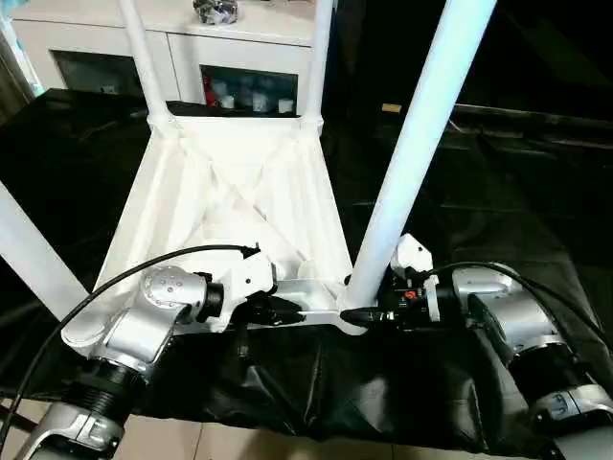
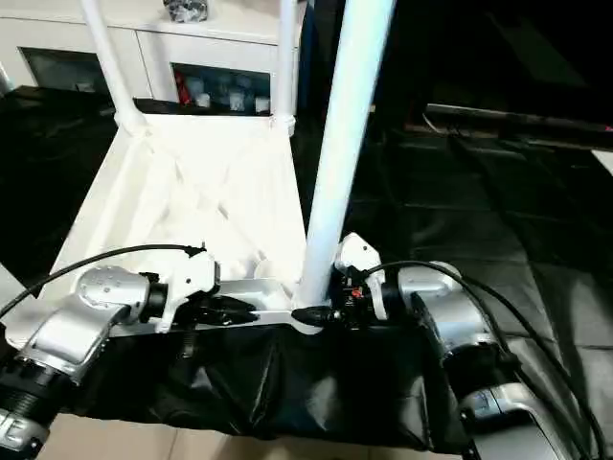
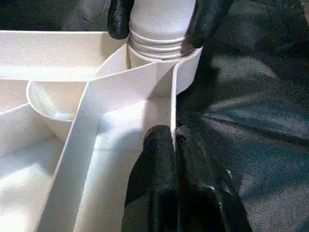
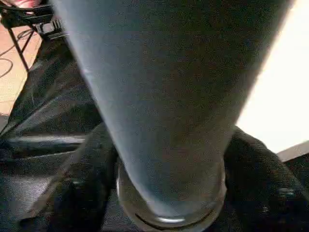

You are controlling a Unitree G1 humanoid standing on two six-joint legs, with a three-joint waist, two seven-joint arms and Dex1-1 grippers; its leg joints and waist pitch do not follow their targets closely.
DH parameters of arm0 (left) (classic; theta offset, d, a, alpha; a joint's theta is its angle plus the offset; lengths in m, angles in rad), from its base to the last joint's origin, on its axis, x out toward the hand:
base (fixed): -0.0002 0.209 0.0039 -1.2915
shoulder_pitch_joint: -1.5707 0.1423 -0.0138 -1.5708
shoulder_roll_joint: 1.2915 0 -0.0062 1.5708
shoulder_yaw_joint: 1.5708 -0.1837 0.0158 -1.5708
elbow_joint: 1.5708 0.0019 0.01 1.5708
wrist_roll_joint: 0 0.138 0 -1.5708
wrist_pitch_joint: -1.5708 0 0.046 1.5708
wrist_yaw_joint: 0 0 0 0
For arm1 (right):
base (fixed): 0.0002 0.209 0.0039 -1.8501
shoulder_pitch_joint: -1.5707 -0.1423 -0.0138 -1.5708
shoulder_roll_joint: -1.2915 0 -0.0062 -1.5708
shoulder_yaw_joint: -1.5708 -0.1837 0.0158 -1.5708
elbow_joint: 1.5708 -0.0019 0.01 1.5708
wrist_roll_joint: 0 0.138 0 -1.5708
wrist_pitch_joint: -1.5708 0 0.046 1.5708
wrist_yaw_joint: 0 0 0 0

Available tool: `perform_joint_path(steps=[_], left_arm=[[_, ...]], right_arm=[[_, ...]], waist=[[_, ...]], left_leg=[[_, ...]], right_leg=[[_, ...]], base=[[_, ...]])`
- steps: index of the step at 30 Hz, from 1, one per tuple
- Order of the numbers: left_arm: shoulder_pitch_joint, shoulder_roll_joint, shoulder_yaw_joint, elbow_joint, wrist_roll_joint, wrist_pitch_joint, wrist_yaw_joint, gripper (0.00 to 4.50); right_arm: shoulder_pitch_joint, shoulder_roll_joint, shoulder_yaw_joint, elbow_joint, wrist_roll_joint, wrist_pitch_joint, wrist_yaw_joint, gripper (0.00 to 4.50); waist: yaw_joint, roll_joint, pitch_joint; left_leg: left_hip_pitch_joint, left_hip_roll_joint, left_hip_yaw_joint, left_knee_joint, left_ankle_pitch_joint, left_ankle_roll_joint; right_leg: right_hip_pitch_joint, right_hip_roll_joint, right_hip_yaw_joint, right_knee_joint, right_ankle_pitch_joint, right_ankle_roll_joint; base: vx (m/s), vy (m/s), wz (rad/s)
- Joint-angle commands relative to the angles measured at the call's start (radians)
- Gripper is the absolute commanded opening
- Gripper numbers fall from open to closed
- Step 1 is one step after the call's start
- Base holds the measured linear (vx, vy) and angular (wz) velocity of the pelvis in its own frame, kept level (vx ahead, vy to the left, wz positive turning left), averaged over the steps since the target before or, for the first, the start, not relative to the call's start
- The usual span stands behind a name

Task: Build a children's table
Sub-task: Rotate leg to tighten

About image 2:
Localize white plastic table top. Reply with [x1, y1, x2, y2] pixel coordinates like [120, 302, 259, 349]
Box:
[4, 112, 327, 351]

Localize black plastic mat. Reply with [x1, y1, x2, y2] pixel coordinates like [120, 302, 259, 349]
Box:
[0, 85, 613, 454]

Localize black metal rod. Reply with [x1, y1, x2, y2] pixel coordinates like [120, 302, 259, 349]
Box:
[424, 103, 613, 150]

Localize white cabinet with glass doors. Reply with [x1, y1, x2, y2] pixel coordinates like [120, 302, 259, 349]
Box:
[0, 0, 302, 116]

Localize black backdrop cloth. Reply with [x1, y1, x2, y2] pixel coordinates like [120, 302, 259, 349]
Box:
[296, 0, 613, 150]

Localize white flat panel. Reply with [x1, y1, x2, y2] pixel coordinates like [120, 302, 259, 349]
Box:
[591, 149, 613, 176]

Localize black bundle on cabinet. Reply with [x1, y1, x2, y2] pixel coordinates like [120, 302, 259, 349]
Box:
[163, 0, 212, 24]

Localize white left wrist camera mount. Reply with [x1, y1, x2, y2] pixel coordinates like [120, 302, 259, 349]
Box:
[155, 251, 222, 335]

